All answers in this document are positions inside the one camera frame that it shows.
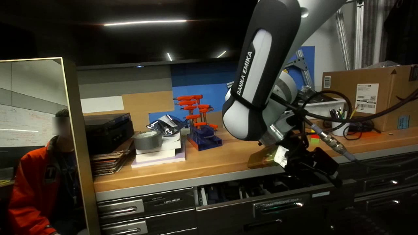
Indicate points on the grey metal bracket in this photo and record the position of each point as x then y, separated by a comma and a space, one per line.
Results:
304, 69

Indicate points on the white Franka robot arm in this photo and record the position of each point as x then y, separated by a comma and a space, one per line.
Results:
261, 65

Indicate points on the grey metal pole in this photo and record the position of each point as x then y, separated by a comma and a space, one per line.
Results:
358, 34

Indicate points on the grey duct tape roll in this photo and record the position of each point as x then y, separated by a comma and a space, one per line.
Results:
146, 141

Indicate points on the large black wall screen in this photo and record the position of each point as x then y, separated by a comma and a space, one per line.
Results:
131, 39

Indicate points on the brown cork panel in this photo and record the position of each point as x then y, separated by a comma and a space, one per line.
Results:
148, 108

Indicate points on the white cup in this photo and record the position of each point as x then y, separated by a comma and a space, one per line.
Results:
338, 128

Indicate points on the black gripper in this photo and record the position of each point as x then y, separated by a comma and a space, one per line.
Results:
311, 158

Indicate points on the white plastic tub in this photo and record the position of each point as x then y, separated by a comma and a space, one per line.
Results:
327, 108

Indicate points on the white book stack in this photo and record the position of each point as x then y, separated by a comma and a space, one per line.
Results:
161, 156

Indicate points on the crumpled silver bag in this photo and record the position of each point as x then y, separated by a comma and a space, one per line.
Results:
167, 125

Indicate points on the yellow red green Lego stack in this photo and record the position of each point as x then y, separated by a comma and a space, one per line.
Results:
314, 139

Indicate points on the dark notebook stack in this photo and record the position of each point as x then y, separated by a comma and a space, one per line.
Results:
112, 161

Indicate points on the brown cardboard box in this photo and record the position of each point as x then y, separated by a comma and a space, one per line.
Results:
383, 95

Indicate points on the person in red jacket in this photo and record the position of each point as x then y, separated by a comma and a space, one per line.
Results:
34, 186

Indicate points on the white paper sheet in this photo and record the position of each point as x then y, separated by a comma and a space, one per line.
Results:
102, 104

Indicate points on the grey metal drawer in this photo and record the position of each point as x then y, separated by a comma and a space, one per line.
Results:
278, 206

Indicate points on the grey workbench drawer cabinet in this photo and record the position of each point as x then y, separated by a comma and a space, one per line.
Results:
148, 208

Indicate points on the black equipment case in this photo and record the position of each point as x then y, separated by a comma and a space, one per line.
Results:
109, 131

